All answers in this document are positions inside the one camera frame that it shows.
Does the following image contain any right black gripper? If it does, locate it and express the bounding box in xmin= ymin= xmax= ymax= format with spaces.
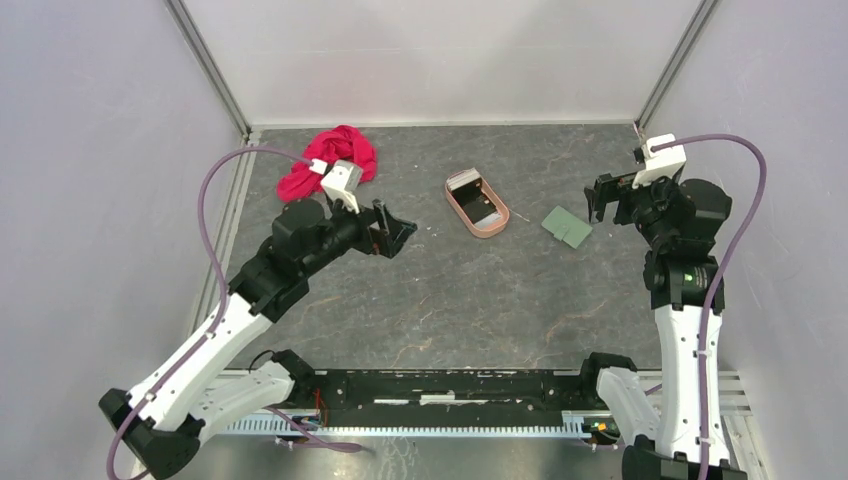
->
xmin=584 ymin=167 xmax=681 ymax=249

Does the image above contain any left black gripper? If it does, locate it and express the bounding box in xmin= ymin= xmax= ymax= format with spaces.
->
xmin=301 ymin=191 xmax=417 ymax=277

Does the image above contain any green card holder wallet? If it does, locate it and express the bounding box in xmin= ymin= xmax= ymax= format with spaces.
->
xmin=541 ymin=206 xmax=593 ymax=249

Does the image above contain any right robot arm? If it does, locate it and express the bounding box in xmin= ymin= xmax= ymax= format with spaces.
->
xmin=577 ymin=174 xmax=747 ymax=479

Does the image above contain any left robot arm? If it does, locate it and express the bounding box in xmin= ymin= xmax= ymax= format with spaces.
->
xmin=98 ymin=199 xmax=417 ymax=479

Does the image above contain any stack of upright cards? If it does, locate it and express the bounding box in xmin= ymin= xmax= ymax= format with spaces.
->
xmin=445 ymin=168 xmax=481 ymax=191

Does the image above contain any pink oval card tray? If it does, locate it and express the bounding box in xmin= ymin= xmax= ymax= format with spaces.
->
xmin=444 ymin=168 xmax=510 ymax=239

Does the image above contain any red crumpled cloth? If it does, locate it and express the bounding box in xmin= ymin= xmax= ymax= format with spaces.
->
xmin=276 ymin=125 xmax=378 ymax=203

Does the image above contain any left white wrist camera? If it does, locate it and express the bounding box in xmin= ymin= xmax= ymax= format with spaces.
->
xmin=309 ymin=159 xmax=363 ymax=214

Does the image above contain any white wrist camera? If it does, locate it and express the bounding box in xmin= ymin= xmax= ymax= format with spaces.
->
xmin=632 ymin=133 xmax=686 ymax=189
xmin=309 ymin=159 xmax=363 ymax=214

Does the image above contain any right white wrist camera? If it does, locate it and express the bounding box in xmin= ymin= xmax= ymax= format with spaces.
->
xmin=632 ymin=133 xmax=686 ymax=189

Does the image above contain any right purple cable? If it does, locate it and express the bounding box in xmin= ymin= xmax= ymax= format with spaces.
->
xmin=645 ymin=133 xmax=768 ymax=480

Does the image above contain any purple cable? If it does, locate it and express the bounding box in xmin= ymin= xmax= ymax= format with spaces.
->
xmin=105 ymin=146 xmax=364 ymax=480
xmin=645 ymin=133 xmax=768 ymax=480

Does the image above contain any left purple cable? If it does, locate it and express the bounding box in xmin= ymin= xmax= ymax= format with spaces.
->
xmin=105 ymin=146 xmax=364 ymax=480

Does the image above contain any aluminium frame rail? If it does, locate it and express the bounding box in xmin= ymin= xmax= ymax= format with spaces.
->
xmin=221 ymin=413 xmax=591 ymax=440

